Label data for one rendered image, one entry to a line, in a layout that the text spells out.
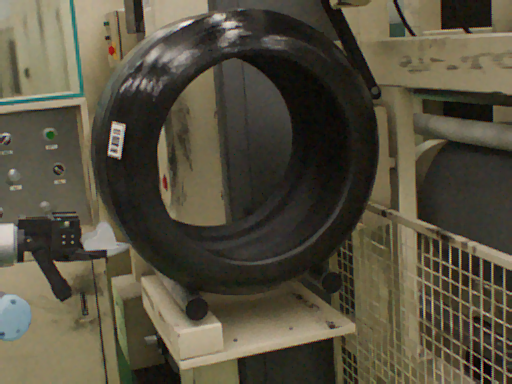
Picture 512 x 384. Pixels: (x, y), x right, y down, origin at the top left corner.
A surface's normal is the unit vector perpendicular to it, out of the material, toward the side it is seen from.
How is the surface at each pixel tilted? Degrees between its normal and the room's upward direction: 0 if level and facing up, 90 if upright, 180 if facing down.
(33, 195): 90
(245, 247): 36
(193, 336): 90
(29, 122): 90
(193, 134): 90
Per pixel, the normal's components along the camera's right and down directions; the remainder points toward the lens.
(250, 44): 0.26, -0.03
